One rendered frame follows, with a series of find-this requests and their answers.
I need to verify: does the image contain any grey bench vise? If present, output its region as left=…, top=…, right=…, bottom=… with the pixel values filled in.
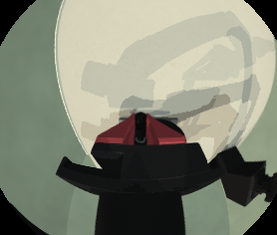
left=119, top=112, right=185, bottom=144

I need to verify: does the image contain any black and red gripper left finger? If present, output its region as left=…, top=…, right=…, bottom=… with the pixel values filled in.
left=95, top=114, right=136, bottom=144

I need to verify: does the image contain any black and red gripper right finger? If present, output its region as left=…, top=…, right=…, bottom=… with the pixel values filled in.
left=146, top=114, right=187, bottom=145

